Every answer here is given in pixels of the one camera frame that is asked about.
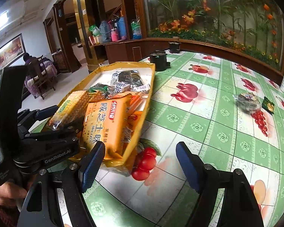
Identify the yellow cardboard tray box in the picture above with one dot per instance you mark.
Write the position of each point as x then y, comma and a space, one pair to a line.
135, 74

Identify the black cup near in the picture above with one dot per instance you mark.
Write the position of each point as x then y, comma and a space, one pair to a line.
159, 58

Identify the orange red biscuit pack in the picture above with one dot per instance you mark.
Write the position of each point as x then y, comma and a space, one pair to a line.
136, 108

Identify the green fruit pattern tablecloth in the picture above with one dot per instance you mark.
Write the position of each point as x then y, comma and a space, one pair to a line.
193, 102

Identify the framed wall painting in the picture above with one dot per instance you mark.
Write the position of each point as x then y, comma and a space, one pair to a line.
12, 51

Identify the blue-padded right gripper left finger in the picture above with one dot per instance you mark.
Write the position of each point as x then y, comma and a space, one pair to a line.
76, 179

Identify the blue thermos bottle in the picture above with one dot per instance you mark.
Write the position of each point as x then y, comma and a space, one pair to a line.
122, 28

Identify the dark bread clear bag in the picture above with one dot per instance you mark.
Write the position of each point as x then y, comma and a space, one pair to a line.
247, 102

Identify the person's left hand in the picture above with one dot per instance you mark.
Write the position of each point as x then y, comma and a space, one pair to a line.
10, 193

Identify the black cup far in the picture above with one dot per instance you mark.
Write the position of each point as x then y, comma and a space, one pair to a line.
174, 47

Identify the orange cheese biscuit pack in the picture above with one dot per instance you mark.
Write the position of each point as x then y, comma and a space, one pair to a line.
105, 121

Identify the pink bottle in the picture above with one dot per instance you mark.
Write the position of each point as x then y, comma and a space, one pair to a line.
114, 35

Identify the black cup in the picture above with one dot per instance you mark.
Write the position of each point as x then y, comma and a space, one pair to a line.
174, 47
159, 58

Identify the blue white candy cube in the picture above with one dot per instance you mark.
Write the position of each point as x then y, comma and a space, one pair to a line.
143, 88
122, 87
115, 78

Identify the green Weidan cracker pack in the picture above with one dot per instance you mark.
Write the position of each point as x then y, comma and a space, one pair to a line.
76, 103

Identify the dark green snack packet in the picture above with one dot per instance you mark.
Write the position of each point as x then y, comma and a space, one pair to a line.
268, 105

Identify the seated person in background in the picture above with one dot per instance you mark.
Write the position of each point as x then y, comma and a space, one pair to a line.
40, 76

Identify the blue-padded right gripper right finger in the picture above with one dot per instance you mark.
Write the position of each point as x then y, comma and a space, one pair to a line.
239, 207

